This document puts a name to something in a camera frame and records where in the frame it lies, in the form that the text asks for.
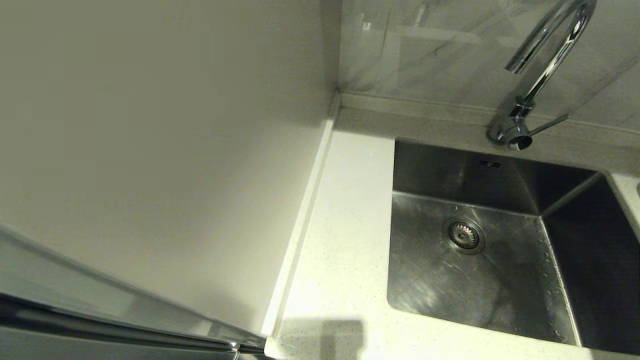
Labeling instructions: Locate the stainless steel appliance door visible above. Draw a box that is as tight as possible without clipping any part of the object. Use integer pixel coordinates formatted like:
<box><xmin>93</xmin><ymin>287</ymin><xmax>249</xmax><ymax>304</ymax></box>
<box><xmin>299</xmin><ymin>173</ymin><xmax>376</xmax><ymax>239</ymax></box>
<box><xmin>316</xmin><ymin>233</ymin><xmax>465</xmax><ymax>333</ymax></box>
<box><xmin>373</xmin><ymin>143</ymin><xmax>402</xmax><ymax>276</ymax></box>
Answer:
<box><xmin>0</xmin><ymin>227</ymin><xmax>268</xmax><ymax>360</ymax></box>

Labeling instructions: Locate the round metal drain strainer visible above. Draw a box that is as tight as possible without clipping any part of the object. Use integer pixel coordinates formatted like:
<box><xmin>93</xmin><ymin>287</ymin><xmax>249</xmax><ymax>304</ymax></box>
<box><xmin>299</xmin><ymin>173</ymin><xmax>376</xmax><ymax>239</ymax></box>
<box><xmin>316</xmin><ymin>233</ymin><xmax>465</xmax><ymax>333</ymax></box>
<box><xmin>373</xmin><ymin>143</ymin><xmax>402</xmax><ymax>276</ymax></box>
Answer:
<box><xmin>442</xmin><ymin>216</ymin><xmax>487</xmax><ymax>255</ymax></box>

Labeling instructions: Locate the chrome gooseneck faucet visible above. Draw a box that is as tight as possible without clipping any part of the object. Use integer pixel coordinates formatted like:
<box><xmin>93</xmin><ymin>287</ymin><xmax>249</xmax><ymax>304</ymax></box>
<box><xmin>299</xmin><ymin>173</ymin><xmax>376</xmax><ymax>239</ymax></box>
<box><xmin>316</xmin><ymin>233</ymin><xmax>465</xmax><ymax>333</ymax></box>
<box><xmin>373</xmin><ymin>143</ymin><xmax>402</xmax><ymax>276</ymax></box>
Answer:
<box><xmin>487</xmin><ymin>0</ymin><xmax>598</xmax><ymax>151</ymax></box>

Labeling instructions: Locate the stainless steel sink basin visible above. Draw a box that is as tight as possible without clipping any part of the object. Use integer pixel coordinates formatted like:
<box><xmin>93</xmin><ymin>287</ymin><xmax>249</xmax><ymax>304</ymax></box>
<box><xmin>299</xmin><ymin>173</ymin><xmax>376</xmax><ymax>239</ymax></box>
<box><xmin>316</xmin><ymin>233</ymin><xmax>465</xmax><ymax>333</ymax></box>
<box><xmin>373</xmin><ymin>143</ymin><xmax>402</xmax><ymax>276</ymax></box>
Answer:
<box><xmin>386</xmin><ymin>139</ymin><xmax>640</xmax><ymax>357</ymax></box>

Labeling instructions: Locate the white countertop upstand strip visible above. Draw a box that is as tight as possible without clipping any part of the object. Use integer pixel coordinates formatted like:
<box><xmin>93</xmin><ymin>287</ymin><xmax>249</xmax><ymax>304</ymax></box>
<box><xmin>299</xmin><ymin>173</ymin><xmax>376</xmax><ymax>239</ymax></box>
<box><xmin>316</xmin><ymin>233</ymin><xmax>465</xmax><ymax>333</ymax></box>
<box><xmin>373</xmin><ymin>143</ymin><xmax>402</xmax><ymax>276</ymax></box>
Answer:
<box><xmin>260</xmin><ymin>92</ymin><xmax>342</xmax><ymax>338</ymax></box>

